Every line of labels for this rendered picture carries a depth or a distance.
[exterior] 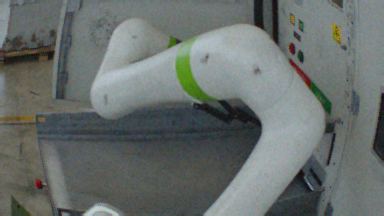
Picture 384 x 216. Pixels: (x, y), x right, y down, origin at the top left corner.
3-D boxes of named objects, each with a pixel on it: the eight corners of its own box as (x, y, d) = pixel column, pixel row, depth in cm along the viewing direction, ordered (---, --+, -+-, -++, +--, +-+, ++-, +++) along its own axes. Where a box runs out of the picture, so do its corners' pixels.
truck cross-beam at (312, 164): (323, 201, 166) (329, 182, 163) (265, 122, 213) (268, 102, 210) (336, 197, 167) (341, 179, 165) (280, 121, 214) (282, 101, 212)
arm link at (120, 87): (236, 53, 138) (188, 24, 133) (219, 115, 134) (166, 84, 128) (127, 82, 167) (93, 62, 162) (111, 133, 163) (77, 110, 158)
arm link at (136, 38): (135, 6, 157) (113, 18, 166) (113, 52, 153) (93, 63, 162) (184, 28, 164) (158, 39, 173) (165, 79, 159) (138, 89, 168)
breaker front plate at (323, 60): (325, 183, 166) (344, 14, 148) (271, 111, 209) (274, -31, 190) (328, 182, 167) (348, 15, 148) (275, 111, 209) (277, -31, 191)
